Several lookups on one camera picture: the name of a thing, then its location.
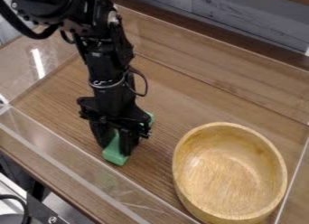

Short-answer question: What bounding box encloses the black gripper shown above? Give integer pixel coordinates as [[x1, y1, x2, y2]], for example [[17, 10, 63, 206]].
[[78, 82, 147, 156]]

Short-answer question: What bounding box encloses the green rectangular block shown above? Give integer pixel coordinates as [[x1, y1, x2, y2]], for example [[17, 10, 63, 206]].
[[103, 111, 155, 165]]

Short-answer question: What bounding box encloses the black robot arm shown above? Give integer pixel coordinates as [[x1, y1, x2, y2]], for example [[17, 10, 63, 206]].
[[0, 0, 151, 156]]

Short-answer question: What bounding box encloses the brown wooden bowl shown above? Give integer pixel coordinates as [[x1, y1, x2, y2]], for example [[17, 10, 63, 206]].
[[171, 122, 288, 224]]

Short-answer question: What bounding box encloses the clear acrylic tray wall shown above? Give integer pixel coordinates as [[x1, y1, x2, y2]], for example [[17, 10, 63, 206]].
[[0, 7, 309, 224]]

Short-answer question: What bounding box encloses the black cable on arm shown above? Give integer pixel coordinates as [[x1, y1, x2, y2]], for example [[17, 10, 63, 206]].
[[122, 66, 150, 98]]

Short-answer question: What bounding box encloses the black cable lower left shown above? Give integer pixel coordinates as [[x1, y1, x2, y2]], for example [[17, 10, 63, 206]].
[[0, 193, 31, 224]]

